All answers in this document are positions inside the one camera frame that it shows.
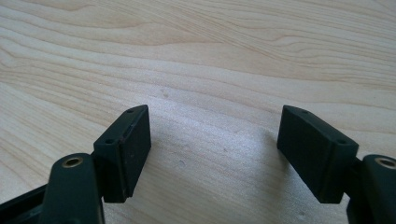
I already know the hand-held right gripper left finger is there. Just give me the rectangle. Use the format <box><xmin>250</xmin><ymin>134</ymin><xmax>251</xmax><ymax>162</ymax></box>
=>
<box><xmin>92</xmin><ymin>104</ymin><xmax>152</xmax><ymax>204</ymax></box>

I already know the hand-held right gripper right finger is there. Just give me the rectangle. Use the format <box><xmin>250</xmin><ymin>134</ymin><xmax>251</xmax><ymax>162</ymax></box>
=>
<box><xmin>276</xmin><ymin>105</ymin><xmax>360</xmax><ymax>204</ymax></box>

